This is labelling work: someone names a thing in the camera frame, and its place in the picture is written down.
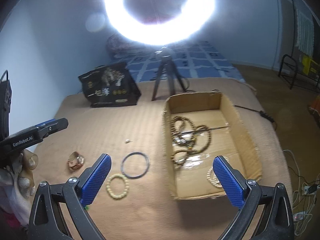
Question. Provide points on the cardboard box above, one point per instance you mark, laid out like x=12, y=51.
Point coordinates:
x=200, y=180

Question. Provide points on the orange cloth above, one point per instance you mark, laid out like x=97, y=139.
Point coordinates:
x=315, y=108

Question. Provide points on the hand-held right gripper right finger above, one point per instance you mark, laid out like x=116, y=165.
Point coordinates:
x=228, y=182

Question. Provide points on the black tripod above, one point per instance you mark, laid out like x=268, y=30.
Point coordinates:
x=163, y=80

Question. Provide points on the brown wristwatch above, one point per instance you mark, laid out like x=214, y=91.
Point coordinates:
x=76, y=161

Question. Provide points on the white power strip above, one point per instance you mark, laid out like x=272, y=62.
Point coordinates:
x=308, y=189

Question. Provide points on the patterned quilt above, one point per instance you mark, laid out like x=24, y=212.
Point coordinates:
x=117, y=47

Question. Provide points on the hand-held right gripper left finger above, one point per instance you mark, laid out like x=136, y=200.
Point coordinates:
x=97, y=181

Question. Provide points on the black bangle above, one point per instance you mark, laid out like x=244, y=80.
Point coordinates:
x=135, y=177

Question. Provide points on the blue checked bedsheet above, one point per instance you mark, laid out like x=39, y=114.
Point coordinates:
x=200, y=60

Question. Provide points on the person's left hand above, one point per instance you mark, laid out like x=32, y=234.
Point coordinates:
x=25, y=180

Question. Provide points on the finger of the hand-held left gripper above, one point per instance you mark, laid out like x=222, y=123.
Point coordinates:
x=53, y=126

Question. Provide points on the black metal rack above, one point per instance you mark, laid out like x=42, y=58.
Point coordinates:
x=287, y=67

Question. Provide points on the striped hanging towel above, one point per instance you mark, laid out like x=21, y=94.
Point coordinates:
x=303, y=30

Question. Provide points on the yellow crate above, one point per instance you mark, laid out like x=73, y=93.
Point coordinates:
x=308, y=66

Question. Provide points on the black printed bag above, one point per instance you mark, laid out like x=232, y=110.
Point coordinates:
x=110, y=87

